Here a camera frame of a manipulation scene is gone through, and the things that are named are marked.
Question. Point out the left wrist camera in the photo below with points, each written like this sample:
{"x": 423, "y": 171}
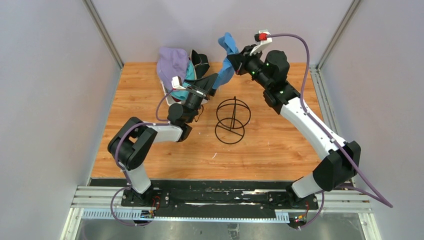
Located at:
{"x": 177, "y": 83}

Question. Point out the black wire hat stand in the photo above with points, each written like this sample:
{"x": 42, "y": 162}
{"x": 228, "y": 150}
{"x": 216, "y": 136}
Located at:
{"x": 233, "y": 115}

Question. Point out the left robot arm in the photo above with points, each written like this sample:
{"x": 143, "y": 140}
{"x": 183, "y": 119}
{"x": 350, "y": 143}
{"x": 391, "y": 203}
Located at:
{"x": 130, "y": 146}

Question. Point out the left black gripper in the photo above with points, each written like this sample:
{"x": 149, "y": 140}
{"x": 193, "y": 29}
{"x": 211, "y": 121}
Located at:
{"x": 205, "y": 87}

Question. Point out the purple bucket hat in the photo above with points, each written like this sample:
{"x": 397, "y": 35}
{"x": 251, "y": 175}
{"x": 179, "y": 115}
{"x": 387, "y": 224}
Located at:
{"x": 172, "y": 62}

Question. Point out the blue bucket hat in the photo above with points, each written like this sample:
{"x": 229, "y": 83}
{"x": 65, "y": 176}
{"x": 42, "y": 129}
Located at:
{"x": 228, "y": 43}

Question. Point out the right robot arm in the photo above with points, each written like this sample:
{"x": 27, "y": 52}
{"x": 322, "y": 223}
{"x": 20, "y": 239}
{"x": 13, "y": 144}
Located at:
{"x": 339, "y": 158}

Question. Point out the black hat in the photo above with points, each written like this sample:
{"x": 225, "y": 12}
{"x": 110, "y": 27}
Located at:
{"x": 201, "y": 65}

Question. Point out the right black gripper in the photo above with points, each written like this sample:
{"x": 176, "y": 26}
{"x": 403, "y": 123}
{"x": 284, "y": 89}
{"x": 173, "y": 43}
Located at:
{"x": 239, "y": 61}

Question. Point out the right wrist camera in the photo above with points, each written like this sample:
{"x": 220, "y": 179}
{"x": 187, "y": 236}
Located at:
{"x": 262, "y": 40}

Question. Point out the white perforated plastic basket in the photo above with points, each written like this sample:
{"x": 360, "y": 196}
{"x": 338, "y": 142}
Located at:
{"x": 170, "y": 100}

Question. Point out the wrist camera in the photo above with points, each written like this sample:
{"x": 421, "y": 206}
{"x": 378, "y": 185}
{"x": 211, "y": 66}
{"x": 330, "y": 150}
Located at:
{"x": 177, "y": 83}
{"x": 262, "y": 40}

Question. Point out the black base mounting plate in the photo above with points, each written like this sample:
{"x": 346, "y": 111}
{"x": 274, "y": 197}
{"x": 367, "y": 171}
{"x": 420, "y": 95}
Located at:
{"x": 211, "y": 200}

